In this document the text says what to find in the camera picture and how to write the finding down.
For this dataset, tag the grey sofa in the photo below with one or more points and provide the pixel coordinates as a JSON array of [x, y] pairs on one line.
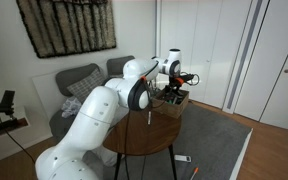
[[60, 125]]

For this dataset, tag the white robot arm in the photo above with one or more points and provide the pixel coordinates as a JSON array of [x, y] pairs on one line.
[[89, 129]]

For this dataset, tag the cardboard box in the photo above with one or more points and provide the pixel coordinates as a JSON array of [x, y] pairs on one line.
[[170, 103]]

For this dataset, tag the white remote on rug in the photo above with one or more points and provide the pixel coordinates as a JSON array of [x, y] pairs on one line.
[[182, 158]]

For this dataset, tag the black camera on stand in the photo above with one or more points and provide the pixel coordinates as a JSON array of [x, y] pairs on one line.
[[6, 104]]

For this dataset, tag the plaid grey cushion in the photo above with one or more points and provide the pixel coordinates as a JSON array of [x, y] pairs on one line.
[[84, 87]]

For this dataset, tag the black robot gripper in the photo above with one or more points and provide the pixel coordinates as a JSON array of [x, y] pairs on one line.
[[175, 83]]

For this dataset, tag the grey rug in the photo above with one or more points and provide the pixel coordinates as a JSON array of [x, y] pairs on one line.
[[215, 143]]

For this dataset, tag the wooden leaf-shaped side table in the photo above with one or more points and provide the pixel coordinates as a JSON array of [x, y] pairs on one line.
[[141, 133]]

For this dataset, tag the white closet doors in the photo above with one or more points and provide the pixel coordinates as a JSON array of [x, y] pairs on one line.
[[239, 49]]

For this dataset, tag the orange tipped pen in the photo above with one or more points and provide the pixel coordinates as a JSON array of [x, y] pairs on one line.
[[194, 173]]

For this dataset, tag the woven wall hanging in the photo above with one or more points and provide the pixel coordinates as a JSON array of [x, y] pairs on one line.
[[67, 27]]

